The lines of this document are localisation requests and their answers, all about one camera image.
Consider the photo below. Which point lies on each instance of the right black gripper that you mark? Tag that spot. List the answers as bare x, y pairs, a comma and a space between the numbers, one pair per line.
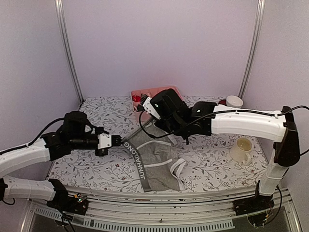
157, 123

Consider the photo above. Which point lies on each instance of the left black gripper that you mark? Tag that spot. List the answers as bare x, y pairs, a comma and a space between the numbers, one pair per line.
104, 152

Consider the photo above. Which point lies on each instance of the pink divided organizer box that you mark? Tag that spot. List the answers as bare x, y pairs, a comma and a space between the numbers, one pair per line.
159, 103

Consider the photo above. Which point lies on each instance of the grey boxer briefs lettered band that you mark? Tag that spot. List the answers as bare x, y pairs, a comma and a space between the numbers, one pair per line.
158, 165

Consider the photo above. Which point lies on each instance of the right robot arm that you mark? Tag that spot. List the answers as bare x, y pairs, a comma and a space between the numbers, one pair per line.
208, 118

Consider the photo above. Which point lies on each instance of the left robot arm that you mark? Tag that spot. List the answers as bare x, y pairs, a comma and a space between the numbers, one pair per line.
56, 140

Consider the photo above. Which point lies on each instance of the red rolled cloth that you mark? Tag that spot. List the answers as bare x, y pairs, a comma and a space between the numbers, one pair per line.
136, 98

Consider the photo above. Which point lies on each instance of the red patterned saucer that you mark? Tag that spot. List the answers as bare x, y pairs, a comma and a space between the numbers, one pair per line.
222, 102

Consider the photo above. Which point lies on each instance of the floral table cloth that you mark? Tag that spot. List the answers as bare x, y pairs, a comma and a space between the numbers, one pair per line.
208, 165

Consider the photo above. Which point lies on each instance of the white small bowl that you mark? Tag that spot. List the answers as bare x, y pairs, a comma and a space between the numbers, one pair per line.
234, 101

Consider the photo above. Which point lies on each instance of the cream ceramic mug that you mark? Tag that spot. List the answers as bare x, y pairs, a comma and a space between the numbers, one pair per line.
241, 151

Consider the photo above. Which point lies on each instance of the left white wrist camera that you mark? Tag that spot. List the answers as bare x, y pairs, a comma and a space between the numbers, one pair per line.
106, 141

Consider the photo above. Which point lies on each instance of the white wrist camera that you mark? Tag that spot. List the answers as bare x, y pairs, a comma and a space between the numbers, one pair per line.
106, 141
148, 107

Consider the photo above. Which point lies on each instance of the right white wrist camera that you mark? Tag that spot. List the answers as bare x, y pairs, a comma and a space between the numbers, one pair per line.
148, 107

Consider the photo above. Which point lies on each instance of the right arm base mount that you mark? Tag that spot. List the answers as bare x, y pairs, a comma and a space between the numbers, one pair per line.
253, 204

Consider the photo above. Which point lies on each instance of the right aluminium frame post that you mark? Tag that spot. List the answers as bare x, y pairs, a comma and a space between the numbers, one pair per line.
253, 47

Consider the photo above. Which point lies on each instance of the aluminium frame post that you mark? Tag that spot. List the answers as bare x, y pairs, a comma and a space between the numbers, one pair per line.
66, 43
253, 47

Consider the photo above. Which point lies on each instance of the left aluminium frame post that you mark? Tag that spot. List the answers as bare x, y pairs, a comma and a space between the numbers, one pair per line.
66, 43

